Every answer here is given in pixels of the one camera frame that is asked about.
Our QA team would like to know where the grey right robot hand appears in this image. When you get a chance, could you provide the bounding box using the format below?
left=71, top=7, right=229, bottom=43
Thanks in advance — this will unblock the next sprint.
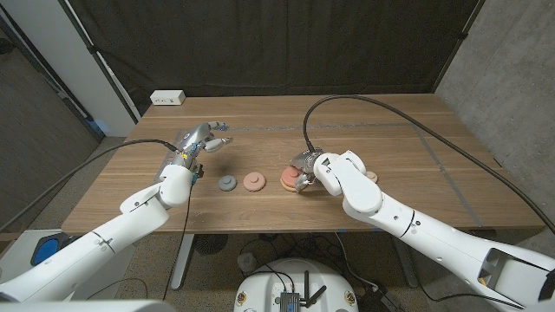
left=289, top=147, right=326, bottom=194

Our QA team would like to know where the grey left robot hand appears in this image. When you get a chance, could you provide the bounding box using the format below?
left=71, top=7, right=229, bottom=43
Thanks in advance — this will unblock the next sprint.
left=166, top=120, right=234, bottom=170

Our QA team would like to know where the coral red hanoi disc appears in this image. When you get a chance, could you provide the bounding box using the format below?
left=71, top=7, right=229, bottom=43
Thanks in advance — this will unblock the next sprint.
left=280, top=166, right=304, bottom=188

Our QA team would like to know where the grey hanoi disc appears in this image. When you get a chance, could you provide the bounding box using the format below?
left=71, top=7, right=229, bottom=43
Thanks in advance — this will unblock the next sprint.
left=218, top=174, right=238, bottom=192

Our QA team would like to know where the dusty pink hanoi disc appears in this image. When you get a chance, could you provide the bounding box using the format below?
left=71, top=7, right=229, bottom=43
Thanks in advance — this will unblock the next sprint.
left=243, top=171, right=267, bottom=192

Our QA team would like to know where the white power outlet box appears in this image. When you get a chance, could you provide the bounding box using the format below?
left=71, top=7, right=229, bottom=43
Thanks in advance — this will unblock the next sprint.
left=149, top=89, right=186, bottom=107

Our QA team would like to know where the black floor fan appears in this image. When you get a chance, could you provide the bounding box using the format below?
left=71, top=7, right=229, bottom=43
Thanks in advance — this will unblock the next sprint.
left=193, top=233, right=229, bottom=256

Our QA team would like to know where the grey floor cylinder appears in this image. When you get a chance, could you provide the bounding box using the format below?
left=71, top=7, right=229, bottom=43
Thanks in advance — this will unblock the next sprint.
left=237, top=252, right=258, bottom=273

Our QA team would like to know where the black backdrop curtain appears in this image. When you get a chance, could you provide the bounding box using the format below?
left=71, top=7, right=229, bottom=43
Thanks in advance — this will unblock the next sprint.
left=69, top=0, right=485, bottom=116

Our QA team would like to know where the light grey table leg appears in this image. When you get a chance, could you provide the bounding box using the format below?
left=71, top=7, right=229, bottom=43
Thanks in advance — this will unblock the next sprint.
left=171, top=233, right=196, bottom=290

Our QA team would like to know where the white robot torso base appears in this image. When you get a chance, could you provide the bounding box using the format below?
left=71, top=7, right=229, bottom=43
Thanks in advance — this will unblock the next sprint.
left=233, top=258, right=360, bottom=312

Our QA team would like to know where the black backdrop stand pole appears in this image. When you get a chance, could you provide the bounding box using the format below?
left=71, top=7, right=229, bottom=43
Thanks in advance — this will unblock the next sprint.
left=432, top=0, right=486, bottom=93
left=58, top=0, right=141, bottom=122

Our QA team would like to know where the black antenna radio module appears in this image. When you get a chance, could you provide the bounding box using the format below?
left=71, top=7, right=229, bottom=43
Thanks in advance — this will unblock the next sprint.
left=279, top=270, right=327, bottom=312

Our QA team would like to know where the dark table leg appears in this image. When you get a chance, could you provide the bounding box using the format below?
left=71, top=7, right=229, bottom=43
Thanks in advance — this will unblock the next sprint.
left=395, top=240, right=420, bottom=288

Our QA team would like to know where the black floor power strip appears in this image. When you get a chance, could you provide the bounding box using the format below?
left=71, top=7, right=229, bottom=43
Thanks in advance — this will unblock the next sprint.
left=356, top=288, right=402, bottom=312

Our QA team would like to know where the white pedal board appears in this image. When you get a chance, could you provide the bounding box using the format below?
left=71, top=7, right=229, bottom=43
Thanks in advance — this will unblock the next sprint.
left=0, top=229, right=136, bottom=302

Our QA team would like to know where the blue foot pad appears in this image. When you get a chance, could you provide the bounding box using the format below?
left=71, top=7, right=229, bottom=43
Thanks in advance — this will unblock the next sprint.
left=30, top=237, right=60, bottom=263

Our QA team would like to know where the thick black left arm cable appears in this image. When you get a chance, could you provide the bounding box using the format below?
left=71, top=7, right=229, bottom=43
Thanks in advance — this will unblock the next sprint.
left=0, top=138, right=181, bottom=233

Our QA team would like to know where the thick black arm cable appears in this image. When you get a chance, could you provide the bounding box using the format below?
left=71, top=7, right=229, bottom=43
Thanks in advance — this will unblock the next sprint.
left=302, top=94, right=555, bottom=235
left=0, top=138, right=181, bottom=233

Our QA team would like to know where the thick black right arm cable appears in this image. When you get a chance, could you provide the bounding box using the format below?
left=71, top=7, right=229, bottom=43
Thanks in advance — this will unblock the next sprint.
left=302, top=94, right=555, bottom=235

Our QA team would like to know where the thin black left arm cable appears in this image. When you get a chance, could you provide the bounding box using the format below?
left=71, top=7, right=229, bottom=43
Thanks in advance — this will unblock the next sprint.
left=161, top=185, right=193, bottom=301

